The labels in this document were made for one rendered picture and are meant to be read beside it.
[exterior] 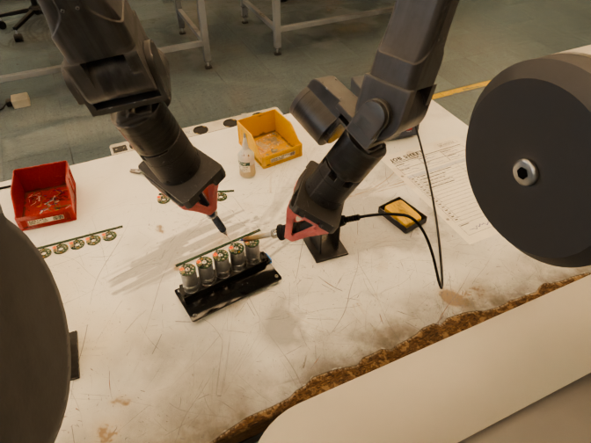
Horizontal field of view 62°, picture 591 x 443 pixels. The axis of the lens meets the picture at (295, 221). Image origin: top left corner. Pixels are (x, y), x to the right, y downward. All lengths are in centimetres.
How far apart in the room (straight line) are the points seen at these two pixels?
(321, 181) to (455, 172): 52
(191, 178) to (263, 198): 40
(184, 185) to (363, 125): 22
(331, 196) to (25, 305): 50
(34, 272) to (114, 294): 68
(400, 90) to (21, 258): 43
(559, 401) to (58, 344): 18
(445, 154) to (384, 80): 62
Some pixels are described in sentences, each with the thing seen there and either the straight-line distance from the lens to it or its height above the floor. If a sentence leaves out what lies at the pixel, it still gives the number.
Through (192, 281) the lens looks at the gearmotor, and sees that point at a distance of 78.
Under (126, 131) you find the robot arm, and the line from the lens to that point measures 55.
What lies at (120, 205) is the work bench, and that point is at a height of 75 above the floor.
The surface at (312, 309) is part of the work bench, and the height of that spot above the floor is 75.
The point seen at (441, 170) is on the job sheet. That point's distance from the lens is 110.
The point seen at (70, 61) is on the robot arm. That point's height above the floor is 119.
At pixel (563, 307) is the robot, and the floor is 111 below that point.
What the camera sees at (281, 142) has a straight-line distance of 113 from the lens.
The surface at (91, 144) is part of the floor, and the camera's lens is 269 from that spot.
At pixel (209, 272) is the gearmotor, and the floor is 80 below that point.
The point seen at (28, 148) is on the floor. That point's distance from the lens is 279.
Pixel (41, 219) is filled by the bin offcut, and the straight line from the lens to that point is 102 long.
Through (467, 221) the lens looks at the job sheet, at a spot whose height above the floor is 75.
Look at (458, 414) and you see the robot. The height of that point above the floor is 111.
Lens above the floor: 138
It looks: 42 degrees down
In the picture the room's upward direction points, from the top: straight up
